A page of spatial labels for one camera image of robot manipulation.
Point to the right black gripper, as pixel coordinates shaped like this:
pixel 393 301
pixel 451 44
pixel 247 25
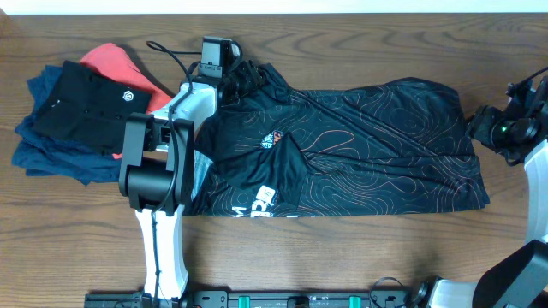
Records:
pixel 482 122

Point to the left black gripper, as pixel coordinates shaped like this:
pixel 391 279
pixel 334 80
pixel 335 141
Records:
pixel 247 76

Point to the black orange-patterned jersey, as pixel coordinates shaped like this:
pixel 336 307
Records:
pixel 390 149

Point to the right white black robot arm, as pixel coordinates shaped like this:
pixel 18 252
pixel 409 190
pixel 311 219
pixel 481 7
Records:
pixel 520 279

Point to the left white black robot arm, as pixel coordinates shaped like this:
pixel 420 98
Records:
pixel 157 171

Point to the folded red shirt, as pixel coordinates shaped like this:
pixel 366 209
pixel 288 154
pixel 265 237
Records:
pixel 115 64

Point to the folded black shirt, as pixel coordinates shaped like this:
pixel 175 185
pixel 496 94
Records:
pixel 58 117

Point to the folded navy blue shirt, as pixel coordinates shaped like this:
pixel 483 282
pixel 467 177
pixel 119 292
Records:
pixel 45 156

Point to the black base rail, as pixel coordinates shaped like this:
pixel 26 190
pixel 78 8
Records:
pixel 222 299

